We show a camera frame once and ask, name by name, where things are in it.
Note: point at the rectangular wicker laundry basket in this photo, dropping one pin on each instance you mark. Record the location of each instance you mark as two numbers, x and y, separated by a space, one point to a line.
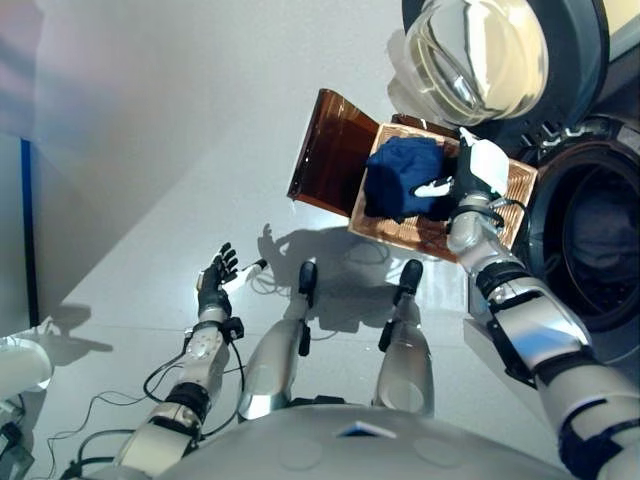
395 232

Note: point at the silver right robot leg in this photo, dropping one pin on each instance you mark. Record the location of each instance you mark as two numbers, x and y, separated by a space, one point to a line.
407 360

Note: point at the black power adapter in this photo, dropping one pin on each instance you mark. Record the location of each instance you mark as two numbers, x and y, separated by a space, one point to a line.
9 439

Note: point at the blue-edged grey panel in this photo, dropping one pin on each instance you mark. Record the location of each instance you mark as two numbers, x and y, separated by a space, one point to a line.
20 225

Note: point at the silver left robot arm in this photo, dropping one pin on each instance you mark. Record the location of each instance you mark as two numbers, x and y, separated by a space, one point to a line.
200 360

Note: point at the round glass washer door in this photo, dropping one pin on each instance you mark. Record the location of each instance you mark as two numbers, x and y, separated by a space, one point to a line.
475 60

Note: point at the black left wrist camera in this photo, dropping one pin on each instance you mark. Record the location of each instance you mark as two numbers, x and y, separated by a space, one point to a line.
234 330

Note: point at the white rounded plastic device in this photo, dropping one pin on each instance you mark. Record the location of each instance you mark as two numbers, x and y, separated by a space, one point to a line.
22 365

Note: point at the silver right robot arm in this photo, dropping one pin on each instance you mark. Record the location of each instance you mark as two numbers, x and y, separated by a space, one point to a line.
540 325

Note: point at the grey front-load washing machine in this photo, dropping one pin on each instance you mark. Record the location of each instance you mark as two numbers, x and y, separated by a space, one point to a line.
555 165

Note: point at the silver robot leg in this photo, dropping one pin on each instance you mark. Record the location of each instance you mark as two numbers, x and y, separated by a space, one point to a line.
272 360
407 360

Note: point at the clear plastic box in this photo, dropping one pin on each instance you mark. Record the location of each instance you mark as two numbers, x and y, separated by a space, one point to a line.
17 457

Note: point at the silver left robot leg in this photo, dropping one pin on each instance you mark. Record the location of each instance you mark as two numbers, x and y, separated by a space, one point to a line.
272 360

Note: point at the dark blue garment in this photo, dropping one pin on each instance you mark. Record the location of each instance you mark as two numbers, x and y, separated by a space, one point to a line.
400 175

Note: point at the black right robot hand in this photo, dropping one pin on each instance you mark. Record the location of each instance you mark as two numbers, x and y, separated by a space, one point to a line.
485 167

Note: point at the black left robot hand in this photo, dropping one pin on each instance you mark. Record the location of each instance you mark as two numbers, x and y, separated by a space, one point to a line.
212 290

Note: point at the brown translucent plastic stool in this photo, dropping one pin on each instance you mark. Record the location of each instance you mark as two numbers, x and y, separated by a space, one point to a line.
335 155

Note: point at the grey robot torso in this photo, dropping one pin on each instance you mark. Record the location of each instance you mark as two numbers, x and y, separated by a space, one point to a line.
350 450

